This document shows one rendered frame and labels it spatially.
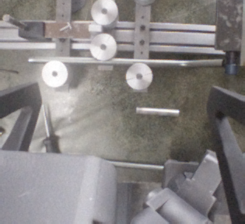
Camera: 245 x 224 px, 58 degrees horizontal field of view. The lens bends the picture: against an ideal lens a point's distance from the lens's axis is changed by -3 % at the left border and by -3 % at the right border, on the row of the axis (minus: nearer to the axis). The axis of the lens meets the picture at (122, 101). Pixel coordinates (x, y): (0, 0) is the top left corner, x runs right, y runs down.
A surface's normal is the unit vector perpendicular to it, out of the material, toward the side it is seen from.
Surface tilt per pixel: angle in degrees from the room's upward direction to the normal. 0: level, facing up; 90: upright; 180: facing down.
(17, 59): 0
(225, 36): 0
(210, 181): 38
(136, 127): 0
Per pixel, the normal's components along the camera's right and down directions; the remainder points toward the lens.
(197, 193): -0.56, -0.21
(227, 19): -0.03, 0.09
